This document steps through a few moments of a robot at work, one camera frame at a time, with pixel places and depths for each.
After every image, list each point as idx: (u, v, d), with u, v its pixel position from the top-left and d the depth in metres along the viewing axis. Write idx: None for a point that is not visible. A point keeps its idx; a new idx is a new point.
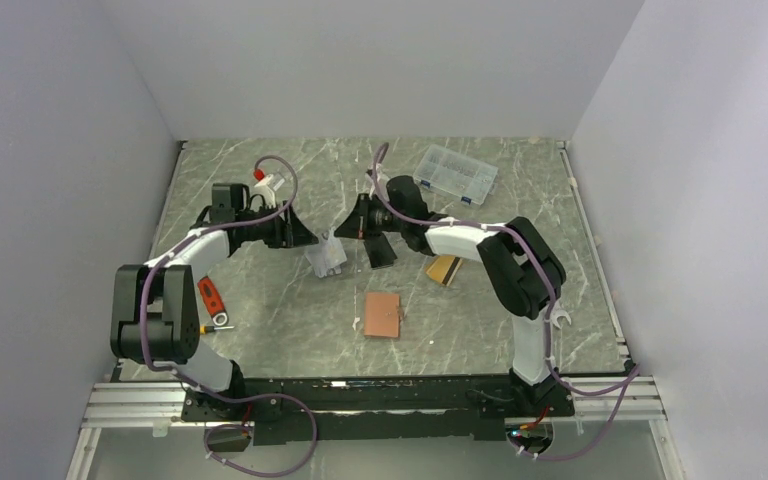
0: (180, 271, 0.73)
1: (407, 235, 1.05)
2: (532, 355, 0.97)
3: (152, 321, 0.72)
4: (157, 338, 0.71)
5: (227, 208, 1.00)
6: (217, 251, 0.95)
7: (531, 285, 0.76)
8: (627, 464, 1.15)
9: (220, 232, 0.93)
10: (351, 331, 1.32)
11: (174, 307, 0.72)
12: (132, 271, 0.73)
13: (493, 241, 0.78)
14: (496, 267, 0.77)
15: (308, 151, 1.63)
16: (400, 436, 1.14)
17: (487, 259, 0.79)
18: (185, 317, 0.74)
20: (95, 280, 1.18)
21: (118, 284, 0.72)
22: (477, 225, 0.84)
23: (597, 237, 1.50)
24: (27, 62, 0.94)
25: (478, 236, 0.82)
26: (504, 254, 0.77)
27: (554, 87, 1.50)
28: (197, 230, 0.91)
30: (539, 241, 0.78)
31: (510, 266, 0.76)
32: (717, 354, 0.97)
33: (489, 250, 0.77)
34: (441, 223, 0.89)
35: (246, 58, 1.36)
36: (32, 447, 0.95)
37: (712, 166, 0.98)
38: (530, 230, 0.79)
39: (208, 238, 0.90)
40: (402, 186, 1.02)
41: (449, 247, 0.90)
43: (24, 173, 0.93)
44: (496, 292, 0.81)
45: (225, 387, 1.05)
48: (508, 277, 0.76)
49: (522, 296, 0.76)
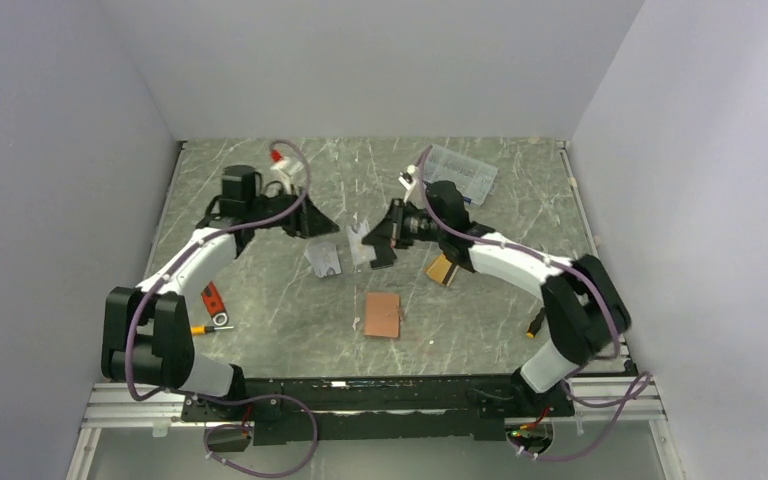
0: (171, 304, 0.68)
1: (446, 246, 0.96)
2: (552, 375, 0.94)
3: (140, 350, 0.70)
4: (139, 366, 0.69)
5: (236, 198, 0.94)
6: (223, 254, 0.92)
7: (595, 333, 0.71)
8: (625, 465, 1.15)
9: (225, 236, 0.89)
10: (351, 331, 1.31)
11: (160, 342, 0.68)
12: (124, 297, 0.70)
13: (557, 280, 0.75)
14: (560, 311, 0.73)
15: (308, 151, 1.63)
16: (400, 436, 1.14)
17: (551, 302, 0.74)
18: (173, 350, 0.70)
20: (95, 281, 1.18)
21: (108, 309, 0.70)
22: (538, 255, 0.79)
23: (597, 237, 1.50)
24: (28, 63, 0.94)
25: (537, 269, 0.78)
26: (571, 300, 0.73)
27: (555, 88, 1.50)
28: (200, 236, 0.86)
30: (608, 287, 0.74)
31: (575, 310, 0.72)
32: (717, 355, 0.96)
33: (554, 292, 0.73)
34: (489, 243, 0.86)
35: (246, 59, 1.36)
36: (33, 447, 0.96)
37: (712, 167, 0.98)
38: (600, 275, 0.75)
39: (213, 244, 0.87)
40: (443, 192, 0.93)
41: (498, 268, 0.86)
43: (25, 173, 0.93)
44: (554, 333, 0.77)
45: (225, 392, 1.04)
48: (573, 323, 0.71)
49: (585, 344, 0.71)
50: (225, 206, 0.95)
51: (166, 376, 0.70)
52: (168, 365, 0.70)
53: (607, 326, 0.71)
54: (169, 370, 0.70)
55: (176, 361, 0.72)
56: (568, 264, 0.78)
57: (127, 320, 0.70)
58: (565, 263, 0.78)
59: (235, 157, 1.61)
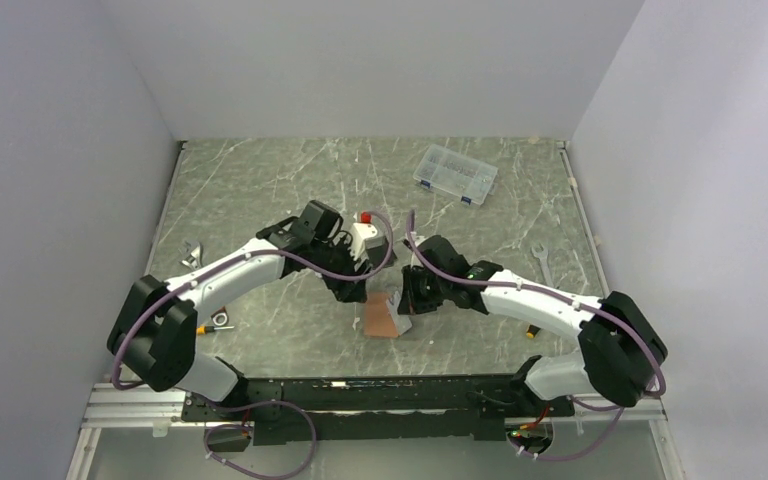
0: (183, 313, 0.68)
1: (454, 292, 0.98)
2: (562, 389, 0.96)
3: (138, 342, 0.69)
4: (130, 356, 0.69)
5: (307, 228, 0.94)
6: (266, 274, 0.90)
7: (637, 371, 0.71)
8: (625, 464, 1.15)
9: (273, 258, 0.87)
10: (351, 330, 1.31)
11: (159, 343, 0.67)
12: (148, 289, 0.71)
13: (593, 327, 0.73)
14: (603, 359, 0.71)
15: (308, 151, 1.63)
16: (399, 436, 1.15)
17: (591, 350, 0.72)
18: (169, 354, 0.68)
20: (95, 281, 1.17)
21: (132, 293, 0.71)
22: (567, 300, 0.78)
23: (597, 237, 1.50)
24: (27, 62, 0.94)
25: (566, 314, 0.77)
26: (613, 347, 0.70)
27: (555, 88, 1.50)
28: (248, 250, 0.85)
30: (643, 324, 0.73)
31: (617, 354, 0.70)
32: (717, 355, 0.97)
33: (594, 341, 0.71)
34: (506, 285, 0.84)
35: (246, 59, 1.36)
36: (32, 447, 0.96)
37: (712, 167, 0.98)
38: (633, 312, 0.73)
39: (257, 262, 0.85)
40: (431, 245, 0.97)
41: (512, 308, 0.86)
43: (25, 173, 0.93)
44: (591, 373, 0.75)
45: (220, 396, 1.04)
48: (619, 370, 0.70)
49: (630, 387, 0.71)
50: (296, 229, 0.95)
51: (150, 377, 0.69)
52: (156, 368, 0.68)
53: (648, 362, 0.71)
54: (155, 373, 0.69)
55: (168, 367, 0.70)
56: (599, 307, 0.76)
57: (141, 310, 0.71)
58: (594, 305, 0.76)
59: (235, 157, 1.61)
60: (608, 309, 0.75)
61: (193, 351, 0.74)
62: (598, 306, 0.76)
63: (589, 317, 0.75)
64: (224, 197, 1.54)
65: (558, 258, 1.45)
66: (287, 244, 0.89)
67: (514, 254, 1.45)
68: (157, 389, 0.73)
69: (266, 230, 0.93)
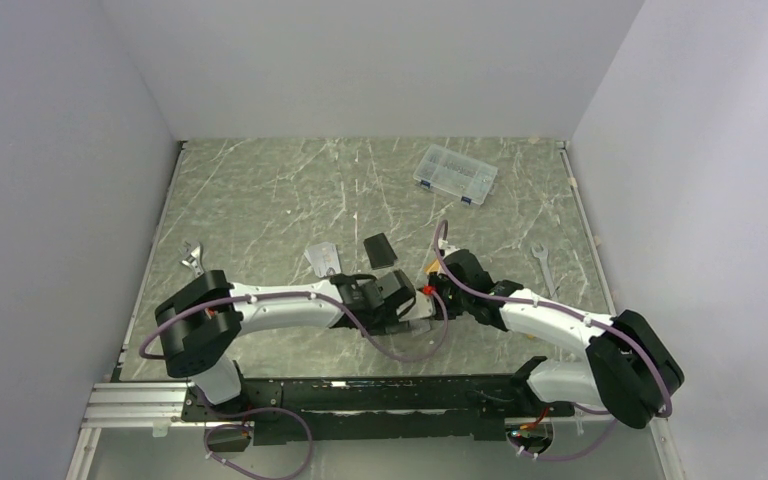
0: (225, 325, 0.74)
1: (475, 308, 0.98)
2: (566, 394, 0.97)
3: (176, 327, 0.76)
4: (166, 334, 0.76)
5: (379, 293, 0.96)
6: (321, 320, 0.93)
7: (647, 393, 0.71)
8: (625, 466, 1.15)
9: (333, 308, 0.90)
10: (351, 330, 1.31)
11: (195, 340, 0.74)
12: (212, 284, 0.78)
13: (602, 343, 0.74)
14: (611, 374, 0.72)
15: (308, 151, 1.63)
16: (399, 436, 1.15)
17: (600, 366, 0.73)
18: (195, 352, 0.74)
20: (94, 280, 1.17)
21: (200, 278, 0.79)
22: (579, 316, 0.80)
23: (597, 237, 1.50)
24: (27, 61, 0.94)
25: (577, 330, 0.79)
26: (622, 365, 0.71)
27: (555, 89, 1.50)
28: (315, 290, 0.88)
30: (655, 345, 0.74)
31: (627, 371, 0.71)
32: (716, 355, 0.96)
33: (604, 357, 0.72)
34: (520, 301, 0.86)
35: (247, 60, 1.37)
36: (31, 447, 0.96)
37: (713, 168, 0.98)
38: (646, 331, 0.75)
39: (318, 304, 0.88)
40: (461, 258, 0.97)
41: (528, 326, 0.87)
43: (24, 172, 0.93)
44: (602, 393, 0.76)
45: (214, 400, 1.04)
48: (627, 387, 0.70)
49: (639, 405, 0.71)
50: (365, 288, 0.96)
51: (171, 363, 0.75)
52: (180, 357, 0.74)
53: (658, 385, 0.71)
54: (177, 361, 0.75)
55: (189, 361, 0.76)
56: (610, 324, 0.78)
57: (197, 299, 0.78)
58: (605, 322, 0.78)
59: (235, 158, 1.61)
60: (622, 327, 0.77)
61: (216, 359, 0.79)
62: (610, 323, 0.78)
63: (599, 334, 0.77)
64: (224, 198, 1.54)
65: (558, 258, 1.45)
66: (351, 302, 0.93)
67: (514, 254, 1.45)
68: (170, 375, 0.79)
69: (343, 277, 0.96)
